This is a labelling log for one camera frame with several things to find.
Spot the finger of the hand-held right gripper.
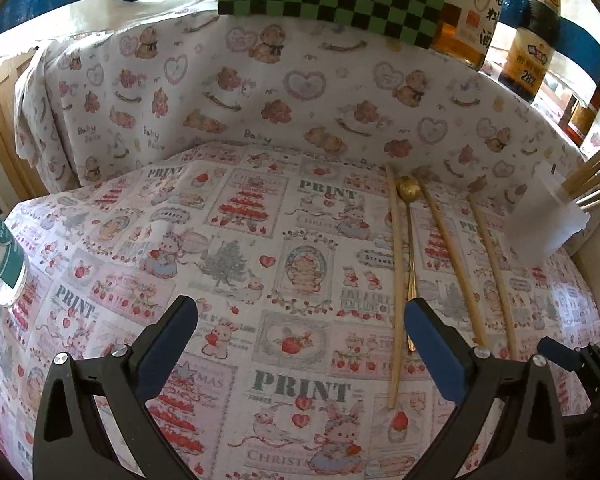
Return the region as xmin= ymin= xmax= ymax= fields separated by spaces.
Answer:
xmin=537 ymin=336 xmax=600 ymax=401

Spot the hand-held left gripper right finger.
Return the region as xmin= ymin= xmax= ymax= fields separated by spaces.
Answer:
xmin=404 ymin=297 xmax=568 ymax=480

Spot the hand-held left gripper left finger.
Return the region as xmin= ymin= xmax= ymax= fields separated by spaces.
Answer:
xmin=32 ymin=296 xmax=199 ymax=480

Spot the tan wooden chopstick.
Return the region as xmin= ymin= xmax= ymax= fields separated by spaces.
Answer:
xmin=415 ymin=172 xmax=487 ymax=348
xmin=385 ymin=164 xmax=405 ymax=409
xmin=467 ymin=194 xmax=518 ymax=361

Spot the white plastic cup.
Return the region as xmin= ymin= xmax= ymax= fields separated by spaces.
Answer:
xmin=505 ymin=161 xmax=592 ymax=267

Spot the gold metal spoon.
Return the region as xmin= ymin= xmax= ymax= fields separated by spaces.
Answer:
xmin=397 ymin=175 xmax=423 ymax=352

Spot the bunch of chopsticks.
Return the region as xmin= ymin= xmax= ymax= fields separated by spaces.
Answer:
xmin=560 ymin=132 xmax=600 ymax=211

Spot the strawberry print tablecloth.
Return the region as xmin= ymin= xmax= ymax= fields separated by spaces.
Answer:
xmin=0 ymin=142 xmax=600 ymax=480

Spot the green label water bottle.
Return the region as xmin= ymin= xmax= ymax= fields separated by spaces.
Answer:
xmin=0 ymin=180 xmax=31 ymax=308

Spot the red cap sauce bottle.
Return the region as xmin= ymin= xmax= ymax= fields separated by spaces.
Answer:
xmin=560 ymin=72 xmax=600 ymax=148

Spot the dark sauce bottle yellow label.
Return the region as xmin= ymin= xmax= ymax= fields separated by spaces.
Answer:
xmin=497 ymin=0 xmax=563 ymax=103

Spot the clear cooking wine bottle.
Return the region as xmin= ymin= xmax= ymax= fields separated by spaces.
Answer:
xmin=430 ymin=0 xmax=512 ymax=71

